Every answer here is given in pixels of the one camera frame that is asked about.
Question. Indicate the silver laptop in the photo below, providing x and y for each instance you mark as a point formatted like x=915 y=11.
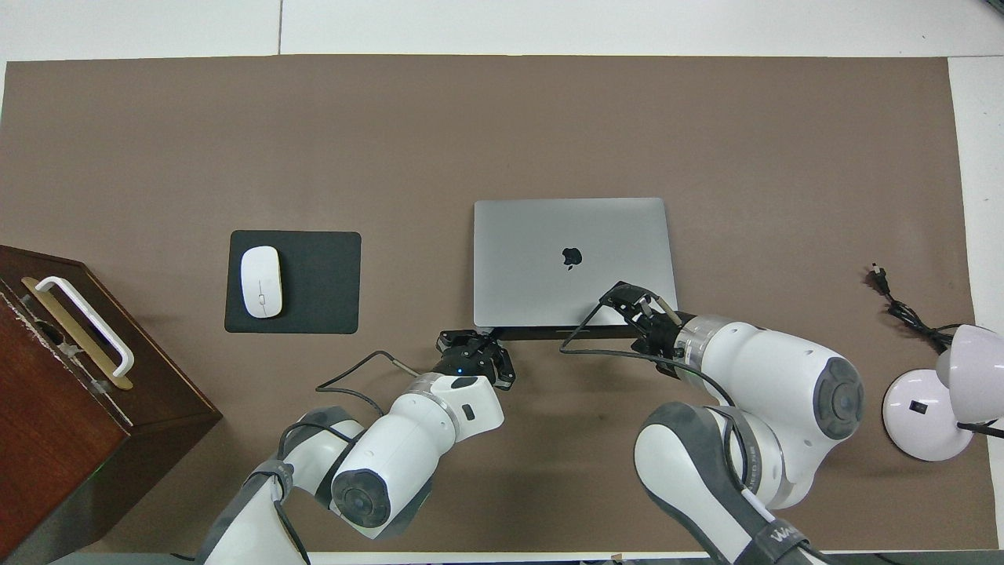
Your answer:
x=549 y=235

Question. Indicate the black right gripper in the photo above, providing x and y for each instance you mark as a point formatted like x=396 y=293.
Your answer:
x=667 y=337

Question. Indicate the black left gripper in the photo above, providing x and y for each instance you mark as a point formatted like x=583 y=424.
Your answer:
x=471 y=362

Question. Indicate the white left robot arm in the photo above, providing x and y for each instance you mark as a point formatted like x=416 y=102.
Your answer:
x=408 y=447

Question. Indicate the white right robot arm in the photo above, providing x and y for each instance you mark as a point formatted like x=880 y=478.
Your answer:
x=769 y=377

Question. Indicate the white desk lamp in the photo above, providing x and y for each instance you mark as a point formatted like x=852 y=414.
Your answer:
x=922 y=416

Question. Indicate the white computer mouse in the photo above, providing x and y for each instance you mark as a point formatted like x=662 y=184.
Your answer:
x=261 y=282

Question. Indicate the brown table mat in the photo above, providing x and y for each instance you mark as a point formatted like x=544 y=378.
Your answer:
x=549 y=118

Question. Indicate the dark wooden box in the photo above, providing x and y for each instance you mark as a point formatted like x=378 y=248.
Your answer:
x=63 y=439

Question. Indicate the black mouse pad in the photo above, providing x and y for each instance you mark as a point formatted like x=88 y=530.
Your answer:
x=321 y=282

